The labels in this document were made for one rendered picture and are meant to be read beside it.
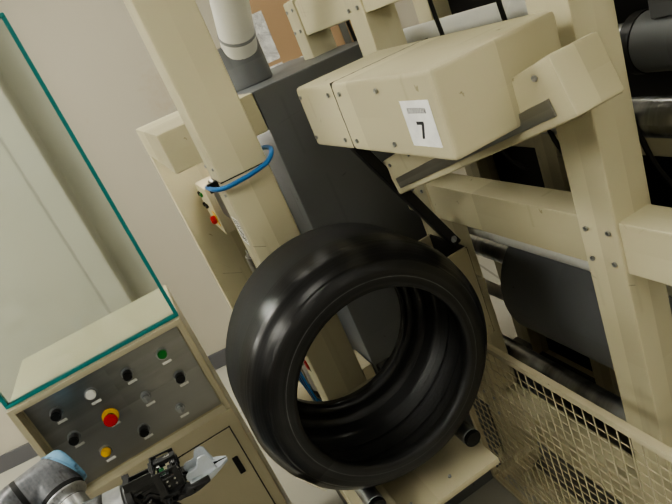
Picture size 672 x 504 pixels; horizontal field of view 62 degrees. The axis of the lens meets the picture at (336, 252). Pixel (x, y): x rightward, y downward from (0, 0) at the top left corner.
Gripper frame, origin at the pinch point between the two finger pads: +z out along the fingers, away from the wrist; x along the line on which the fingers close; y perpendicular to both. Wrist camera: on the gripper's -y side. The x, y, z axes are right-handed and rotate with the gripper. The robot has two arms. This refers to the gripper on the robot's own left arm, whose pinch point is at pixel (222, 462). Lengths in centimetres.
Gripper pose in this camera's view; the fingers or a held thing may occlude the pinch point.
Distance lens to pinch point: 134.5
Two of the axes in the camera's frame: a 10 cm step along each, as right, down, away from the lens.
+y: -2.6, -9.1, -3.3
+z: 8.8, -3.6, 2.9
